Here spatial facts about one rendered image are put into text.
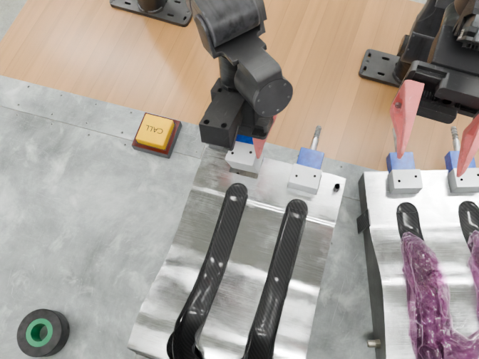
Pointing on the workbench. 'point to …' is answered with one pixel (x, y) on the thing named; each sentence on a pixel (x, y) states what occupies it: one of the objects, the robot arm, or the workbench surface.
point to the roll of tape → (58, 325)
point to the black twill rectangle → (363, 221)
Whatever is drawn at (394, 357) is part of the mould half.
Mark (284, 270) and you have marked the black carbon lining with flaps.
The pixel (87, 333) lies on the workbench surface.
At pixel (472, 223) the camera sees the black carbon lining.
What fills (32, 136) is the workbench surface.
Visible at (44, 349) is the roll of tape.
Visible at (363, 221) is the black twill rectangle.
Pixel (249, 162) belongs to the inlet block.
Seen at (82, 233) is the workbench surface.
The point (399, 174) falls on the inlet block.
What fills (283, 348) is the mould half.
